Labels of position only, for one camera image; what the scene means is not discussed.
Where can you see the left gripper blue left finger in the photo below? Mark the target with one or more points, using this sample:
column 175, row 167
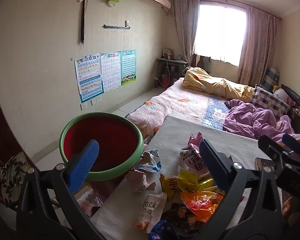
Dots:
column 80, row 166

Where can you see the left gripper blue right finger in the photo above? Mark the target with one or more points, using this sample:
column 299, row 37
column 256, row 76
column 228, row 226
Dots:
column 218, row 164

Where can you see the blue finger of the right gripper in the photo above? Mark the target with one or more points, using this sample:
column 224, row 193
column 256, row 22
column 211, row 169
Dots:
column 273, row 150
column 291, row 143

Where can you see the pink printed snack bag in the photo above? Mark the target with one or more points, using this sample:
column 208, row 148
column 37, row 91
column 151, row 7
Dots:
column 191, row 157

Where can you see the yellow snack bag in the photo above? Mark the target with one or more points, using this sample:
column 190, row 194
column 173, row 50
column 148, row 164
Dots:
column 189, row 182

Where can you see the pink wrapper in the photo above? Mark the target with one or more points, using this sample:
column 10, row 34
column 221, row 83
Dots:
column 138, row 181

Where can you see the white blue snack wrapper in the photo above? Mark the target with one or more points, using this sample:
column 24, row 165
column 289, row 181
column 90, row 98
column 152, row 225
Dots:
column 149, row 162

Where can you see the dark brown snack bag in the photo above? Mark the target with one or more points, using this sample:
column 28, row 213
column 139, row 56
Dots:
column 181, row 217

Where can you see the person right hand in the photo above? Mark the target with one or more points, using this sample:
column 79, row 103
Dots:
column 291, row 212

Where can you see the pink printed cloth bag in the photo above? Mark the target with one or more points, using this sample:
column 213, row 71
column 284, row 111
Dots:
column 89, row 201

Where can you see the purple quilt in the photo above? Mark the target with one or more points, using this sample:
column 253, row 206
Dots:
column 246, row 120

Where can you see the orange snack wrapper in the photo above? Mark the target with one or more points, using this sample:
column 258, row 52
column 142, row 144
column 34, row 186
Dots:
column 202, row 204

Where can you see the red bin with green rim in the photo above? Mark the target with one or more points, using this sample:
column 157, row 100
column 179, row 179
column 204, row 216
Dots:
column 120, row 143

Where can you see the plaid pillow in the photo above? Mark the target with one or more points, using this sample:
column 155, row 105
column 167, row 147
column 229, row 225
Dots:
column 266, row 100

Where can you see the white rock snack packet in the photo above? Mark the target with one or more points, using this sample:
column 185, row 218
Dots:
column 151, row 212

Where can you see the wooden chair floral cushion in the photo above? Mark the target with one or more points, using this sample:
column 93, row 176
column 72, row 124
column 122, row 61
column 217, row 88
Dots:
column 12, row 175

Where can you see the bed with patterned sheet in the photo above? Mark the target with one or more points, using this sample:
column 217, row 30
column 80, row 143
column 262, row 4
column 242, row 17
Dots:
column 190, row 105

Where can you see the yellow quilt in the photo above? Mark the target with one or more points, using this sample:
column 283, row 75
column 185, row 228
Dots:
column 198, row 79

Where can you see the right pink curtain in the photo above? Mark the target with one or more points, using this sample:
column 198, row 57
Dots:
column 259, row 46

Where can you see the pink curtain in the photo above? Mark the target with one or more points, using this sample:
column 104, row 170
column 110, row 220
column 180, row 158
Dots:
column 186, row 13
column 259, row 46

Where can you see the red bucket under table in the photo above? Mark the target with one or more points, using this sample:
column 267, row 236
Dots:
column 165, row 80

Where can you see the dark side table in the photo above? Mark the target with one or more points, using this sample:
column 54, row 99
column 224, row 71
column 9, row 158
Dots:
column 173, row 68

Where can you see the window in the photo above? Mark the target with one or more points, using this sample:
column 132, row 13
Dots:
column 220, row 33

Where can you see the left pink curtain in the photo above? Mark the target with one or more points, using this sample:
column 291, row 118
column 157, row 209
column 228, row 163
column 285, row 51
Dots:
column 186, row 13

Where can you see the wall socket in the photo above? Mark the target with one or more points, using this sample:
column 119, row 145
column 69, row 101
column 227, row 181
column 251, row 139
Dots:
column 84, row 106

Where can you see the left alphabet wall poster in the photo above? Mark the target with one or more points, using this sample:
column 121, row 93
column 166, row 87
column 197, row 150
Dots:
column 89, row 76

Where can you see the middle white wall poster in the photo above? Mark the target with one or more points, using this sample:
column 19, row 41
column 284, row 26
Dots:
column 111, row 70

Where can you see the right number wall poster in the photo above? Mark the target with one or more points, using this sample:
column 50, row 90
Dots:
column 128, row 66

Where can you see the metal wall rail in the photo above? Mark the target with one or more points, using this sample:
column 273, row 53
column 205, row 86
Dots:
column 126, row 26

